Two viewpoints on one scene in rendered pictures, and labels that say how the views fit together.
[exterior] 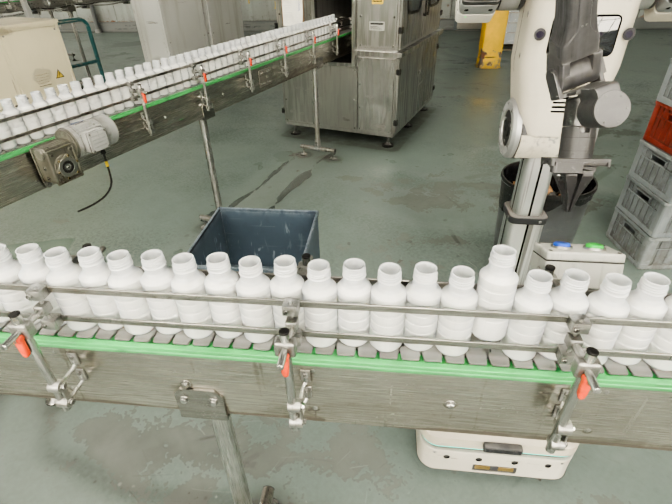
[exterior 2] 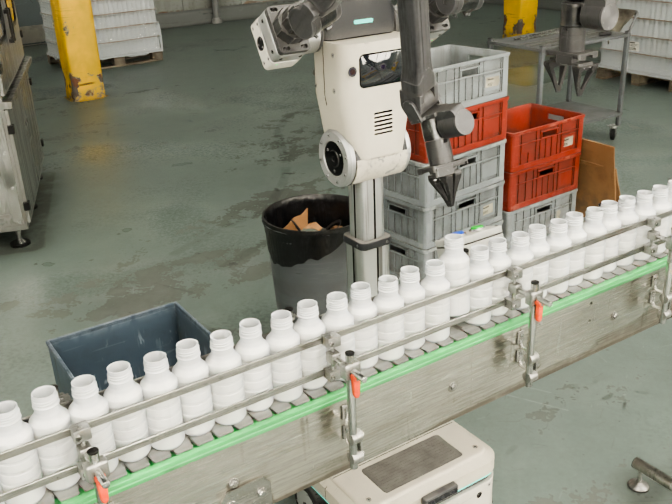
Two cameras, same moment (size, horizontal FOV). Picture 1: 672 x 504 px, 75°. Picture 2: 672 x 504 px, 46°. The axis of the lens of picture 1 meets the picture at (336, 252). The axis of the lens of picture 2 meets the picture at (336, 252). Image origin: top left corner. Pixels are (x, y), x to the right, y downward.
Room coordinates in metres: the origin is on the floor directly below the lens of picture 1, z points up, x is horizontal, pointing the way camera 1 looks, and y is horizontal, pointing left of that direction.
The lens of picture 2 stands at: (-0.42, 0.86, 1.82)
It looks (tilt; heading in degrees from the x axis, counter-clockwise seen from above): 24 degrees down; 320
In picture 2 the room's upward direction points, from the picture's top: 2 degrees counter-clockwise
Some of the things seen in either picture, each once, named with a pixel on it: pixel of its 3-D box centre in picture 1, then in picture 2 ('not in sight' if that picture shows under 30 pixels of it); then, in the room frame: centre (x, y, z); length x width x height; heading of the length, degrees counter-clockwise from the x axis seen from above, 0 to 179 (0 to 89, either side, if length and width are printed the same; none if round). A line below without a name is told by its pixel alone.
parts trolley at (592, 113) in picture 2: not in sight; (560, 81); (3.17, -4.42, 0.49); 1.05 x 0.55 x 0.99; 83
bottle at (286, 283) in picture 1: (288, 299); (309, 343); (0.60, 0.09, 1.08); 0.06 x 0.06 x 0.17
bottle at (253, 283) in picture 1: (255, 299); (284, 355); (0.60, 0.14, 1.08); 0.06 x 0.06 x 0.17
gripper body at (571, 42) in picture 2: not in sight; (572, 41); (0.65, -0.74, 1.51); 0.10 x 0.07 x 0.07; 173
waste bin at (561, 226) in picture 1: (533, 230); (319, 280); (2.05, -1.08, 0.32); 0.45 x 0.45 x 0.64
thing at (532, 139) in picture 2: not in sight; (521, 136); (2.31, -2.81, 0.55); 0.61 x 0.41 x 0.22; 86
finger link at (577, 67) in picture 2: not in sight; (576, 74); (0.63, -0.74, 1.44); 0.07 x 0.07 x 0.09; 83
